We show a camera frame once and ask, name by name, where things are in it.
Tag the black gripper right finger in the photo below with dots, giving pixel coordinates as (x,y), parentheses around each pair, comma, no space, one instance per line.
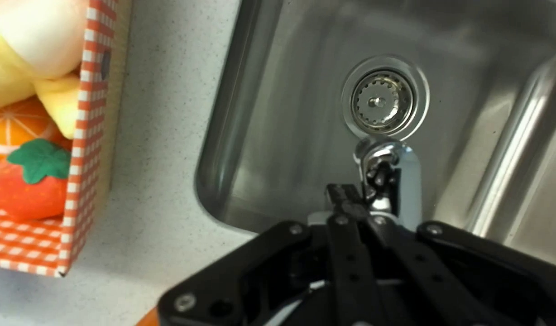
(458,273)

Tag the yellow banana plush toy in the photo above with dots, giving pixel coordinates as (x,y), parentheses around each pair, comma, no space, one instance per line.
(29,43)

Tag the orange checkered cardboard box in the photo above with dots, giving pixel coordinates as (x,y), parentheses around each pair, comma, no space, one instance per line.
(86,151)

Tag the orange slice plush toy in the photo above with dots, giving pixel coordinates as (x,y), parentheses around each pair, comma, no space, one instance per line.
(14,130)

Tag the metal sink drain strainer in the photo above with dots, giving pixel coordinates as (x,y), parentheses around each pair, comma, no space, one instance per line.
(385,101)

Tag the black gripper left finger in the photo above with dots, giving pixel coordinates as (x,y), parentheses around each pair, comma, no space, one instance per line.
(342,266)

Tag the stainless steel sink basin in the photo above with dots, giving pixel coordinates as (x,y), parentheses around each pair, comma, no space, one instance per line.
(277,121)

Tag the orange plastic cup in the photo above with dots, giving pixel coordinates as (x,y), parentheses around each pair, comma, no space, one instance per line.
(148,320)

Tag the red tomato plush toy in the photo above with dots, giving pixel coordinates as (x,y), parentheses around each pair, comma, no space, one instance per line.
(23,191)

